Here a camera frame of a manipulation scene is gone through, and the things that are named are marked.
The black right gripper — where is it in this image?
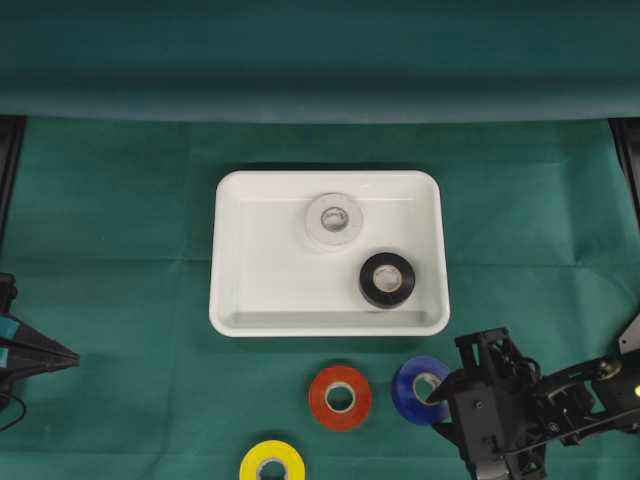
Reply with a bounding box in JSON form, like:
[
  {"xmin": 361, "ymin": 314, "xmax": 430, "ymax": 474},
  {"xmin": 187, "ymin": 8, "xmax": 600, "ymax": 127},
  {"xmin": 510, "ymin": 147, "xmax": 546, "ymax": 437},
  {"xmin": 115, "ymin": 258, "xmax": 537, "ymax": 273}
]
[{"xmin": 426, "ymin": 328, "xmax": 597, "ymax": 479}]

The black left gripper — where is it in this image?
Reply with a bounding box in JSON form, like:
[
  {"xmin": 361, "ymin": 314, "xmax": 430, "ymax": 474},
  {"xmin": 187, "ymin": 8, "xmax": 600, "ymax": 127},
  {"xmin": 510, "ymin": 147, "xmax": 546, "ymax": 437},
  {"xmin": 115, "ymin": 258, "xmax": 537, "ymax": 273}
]
[{"xmin": 1, "ymin": 273, "xmax": 80, "ymax": 388}]

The blue tape roll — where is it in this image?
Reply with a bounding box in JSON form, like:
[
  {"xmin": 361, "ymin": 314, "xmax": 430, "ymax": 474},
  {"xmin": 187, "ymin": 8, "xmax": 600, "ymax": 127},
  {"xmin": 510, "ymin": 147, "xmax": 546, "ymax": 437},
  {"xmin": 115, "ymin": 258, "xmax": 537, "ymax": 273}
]
[{"xmin": 390, "ymin": 355, "xmax": 450, "ymax": 426}]

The red tape roll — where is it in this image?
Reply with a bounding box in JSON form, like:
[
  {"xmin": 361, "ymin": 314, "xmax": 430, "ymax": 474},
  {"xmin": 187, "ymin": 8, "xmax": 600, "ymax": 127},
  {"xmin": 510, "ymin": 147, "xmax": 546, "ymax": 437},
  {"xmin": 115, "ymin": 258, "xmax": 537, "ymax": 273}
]
[{"xmin": 308, "ymin": 365, "xmax": 373, "ymax": 432}]

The black tape roll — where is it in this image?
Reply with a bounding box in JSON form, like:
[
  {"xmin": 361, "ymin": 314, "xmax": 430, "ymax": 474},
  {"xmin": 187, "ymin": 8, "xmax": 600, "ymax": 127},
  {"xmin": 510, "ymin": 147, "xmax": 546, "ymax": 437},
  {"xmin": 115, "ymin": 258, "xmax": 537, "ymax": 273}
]
[{"xmin": 359, "ymin": 252, "xmax": 416, "ymax": 309}]

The yellow tape roll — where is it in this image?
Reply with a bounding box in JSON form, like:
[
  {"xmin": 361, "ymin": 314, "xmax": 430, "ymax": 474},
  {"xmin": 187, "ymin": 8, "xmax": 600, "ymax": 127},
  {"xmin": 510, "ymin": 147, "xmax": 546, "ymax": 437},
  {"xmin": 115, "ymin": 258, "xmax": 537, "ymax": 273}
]
[{"xmin": 238, "ymin": 440, "xmax": 306, "ymax": 480}]

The white tape roll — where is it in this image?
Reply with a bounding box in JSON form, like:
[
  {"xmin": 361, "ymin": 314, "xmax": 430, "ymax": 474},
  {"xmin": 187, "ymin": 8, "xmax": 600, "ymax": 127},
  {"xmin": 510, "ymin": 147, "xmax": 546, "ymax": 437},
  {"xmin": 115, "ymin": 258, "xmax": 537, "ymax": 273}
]
[{"xmin": 304, "ymin": 192, "xmax": 365, "ymax": 253}]

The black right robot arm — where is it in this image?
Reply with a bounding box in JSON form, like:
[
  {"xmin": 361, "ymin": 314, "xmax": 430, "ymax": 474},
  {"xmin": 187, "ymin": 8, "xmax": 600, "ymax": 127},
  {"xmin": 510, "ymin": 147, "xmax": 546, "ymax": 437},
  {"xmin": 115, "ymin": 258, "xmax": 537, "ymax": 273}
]
[{"xmin": 428, "ymin": 328, "xmax": 639, "ymax": 479}]

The white plastic tray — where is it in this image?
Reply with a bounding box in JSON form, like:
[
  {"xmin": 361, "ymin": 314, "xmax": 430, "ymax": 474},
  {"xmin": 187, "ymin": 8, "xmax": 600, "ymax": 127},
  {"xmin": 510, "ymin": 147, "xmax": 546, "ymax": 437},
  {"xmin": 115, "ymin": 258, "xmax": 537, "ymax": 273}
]
[{"xmin": 209, "ymin": 170, "xmax": 451, "ymax": 337}]

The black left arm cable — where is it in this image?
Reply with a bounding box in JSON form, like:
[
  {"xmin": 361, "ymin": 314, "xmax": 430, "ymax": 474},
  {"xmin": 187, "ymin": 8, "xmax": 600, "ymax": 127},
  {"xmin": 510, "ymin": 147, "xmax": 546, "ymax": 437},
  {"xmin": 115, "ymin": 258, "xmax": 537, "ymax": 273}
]
[{"xmin": 0, "ymin": 389, "xmax": 27, "ymax": 434}]

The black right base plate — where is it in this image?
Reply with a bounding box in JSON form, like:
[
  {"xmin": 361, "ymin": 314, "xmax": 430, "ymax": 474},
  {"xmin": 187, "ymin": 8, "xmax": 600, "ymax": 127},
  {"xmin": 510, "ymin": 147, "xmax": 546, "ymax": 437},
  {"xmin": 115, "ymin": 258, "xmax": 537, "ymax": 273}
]
[{"xmin": 618, "ymin": 314, "xmax": 640, "ymax": 355}]

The black left side rail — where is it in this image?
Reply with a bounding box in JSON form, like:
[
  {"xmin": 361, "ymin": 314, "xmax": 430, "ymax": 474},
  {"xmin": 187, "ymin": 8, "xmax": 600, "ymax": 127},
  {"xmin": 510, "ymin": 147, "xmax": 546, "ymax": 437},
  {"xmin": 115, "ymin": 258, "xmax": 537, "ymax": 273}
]
[{"xmin": 0, "ymin": 115, "xmax": 27, "ymax": 228}]

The black rail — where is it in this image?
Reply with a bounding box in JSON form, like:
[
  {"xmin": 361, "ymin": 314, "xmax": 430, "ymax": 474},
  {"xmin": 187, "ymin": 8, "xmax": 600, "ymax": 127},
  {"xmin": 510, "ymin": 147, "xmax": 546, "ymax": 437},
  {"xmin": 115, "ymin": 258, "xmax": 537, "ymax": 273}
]
[
  {"xmin": 0, "ymin": 115, "xmax": 27, "ymax": 228},
  {"xmin": 608, "ymin": 117, "xmax": 640, "ymax": 219}
]

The black right side rail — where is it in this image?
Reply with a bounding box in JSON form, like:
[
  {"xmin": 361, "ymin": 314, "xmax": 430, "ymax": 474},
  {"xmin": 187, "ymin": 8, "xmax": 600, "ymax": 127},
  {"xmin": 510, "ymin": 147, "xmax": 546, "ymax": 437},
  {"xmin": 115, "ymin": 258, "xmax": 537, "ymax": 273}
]
[{"xmin": 608, "ymin": 117, "xmax": 640, "ymax": 219}]

